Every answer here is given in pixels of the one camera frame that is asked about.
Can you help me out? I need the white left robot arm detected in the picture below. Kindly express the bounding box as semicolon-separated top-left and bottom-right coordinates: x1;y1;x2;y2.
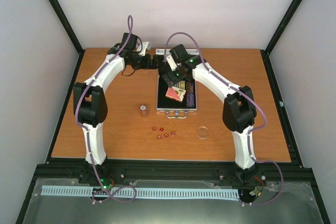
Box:
73;33;151;184

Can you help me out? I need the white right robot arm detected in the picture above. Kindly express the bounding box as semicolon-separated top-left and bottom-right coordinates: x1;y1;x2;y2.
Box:
159;44;257;185

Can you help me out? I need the red playing card deck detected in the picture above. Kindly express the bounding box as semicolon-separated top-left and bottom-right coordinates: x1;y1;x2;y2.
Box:
165;86;186;102

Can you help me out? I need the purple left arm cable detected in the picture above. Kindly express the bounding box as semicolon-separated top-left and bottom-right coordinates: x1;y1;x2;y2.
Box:
75;15;137;204

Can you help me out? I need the blue texas holdem card deck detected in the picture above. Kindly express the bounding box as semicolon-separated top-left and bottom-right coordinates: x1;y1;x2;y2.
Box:
175;80;186;90

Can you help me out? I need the clear round tube lid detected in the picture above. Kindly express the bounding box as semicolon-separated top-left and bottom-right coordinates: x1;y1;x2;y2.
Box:
196;126;209;140

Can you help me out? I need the orange poker chip tube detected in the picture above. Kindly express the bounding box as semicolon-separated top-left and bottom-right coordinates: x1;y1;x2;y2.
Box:
139;104;149;118

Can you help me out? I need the black aluminium frame rail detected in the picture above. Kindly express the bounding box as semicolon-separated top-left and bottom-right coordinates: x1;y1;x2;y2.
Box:
48;0;84;54

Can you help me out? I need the purple poker chip tube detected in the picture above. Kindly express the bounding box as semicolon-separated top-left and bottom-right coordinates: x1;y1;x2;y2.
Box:
186;82;195;108

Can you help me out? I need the aluminium poker case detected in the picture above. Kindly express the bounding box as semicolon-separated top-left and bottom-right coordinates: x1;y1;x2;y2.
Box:
155;49;200;119

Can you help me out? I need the black front frame rail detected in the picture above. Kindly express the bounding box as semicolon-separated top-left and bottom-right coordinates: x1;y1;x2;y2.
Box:
33;158;315;186

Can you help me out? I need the light blue cable duct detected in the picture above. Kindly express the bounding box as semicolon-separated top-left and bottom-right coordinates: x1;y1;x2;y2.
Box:
40;185;239;200

